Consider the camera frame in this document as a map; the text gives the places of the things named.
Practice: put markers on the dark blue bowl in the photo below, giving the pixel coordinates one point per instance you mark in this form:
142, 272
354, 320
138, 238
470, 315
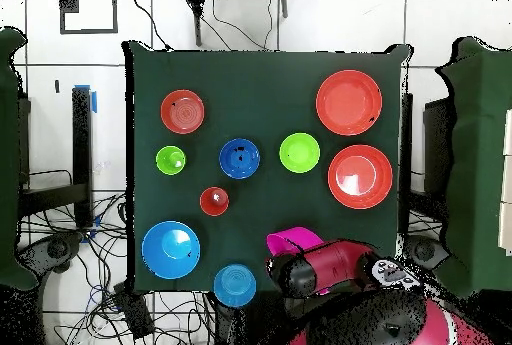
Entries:
240, 165

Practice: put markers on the orange cup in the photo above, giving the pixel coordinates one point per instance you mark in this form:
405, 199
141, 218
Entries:
214, 201

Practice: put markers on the large pink bowl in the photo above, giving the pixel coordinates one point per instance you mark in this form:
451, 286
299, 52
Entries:
288, 239

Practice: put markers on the small light blue bowl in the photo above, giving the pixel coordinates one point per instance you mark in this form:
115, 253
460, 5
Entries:
234, 286

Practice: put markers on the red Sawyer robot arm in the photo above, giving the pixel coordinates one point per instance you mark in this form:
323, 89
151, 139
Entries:
340, 265

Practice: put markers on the green bowl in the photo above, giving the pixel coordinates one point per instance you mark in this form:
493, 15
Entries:
299, 153

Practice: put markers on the green cup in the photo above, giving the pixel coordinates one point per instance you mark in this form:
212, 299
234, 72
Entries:
170, 160

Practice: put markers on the dark green tablecloth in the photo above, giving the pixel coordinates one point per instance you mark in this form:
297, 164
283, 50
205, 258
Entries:
256, 81

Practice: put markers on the small orange bowl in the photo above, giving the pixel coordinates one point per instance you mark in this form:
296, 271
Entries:
182, 112

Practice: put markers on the large orange bowl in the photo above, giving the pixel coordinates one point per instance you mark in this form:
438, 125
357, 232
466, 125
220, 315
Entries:
349, 102
360, 177

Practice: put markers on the large light blue bowl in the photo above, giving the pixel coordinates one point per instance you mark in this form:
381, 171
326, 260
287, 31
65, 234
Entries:
170, 250

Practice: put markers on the black metal stand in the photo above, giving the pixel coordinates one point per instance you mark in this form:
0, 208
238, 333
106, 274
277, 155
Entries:
197, 21

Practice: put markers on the black power box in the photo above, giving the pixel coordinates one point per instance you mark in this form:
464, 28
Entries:
134, 313

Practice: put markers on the dark grey floor base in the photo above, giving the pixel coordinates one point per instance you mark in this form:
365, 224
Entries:
56, 249
426, 251

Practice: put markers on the neighbouring green cloth table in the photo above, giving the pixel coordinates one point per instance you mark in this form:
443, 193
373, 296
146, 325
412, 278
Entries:
10, 161
480, 161

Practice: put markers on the black table frame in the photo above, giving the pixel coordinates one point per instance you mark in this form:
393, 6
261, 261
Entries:
82, 141
406, 141

